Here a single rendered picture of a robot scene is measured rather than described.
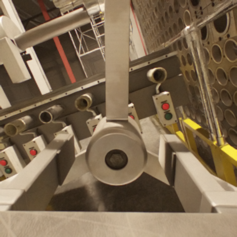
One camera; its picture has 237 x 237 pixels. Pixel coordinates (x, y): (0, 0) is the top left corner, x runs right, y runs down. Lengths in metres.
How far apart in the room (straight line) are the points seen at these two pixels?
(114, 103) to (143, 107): 0.76
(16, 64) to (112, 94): 1.02
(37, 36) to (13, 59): 0.19
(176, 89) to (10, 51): 0.90
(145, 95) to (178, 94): 0.17
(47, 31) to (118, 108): 1.05
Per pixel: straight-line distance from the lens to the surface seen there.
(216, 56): 2.67
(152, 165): 0.18
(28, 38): 1.21
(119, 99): 0.15
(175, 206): 1.34
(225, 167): 1.14
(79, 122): 0.95
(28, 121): 0.98
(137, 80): 0.92
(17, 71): 1.15
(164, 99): 0.83
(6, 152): 1.06
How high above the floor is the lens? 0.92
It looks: 13 degrees down
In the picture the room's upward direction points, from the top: 21 degrees counter-clockwise
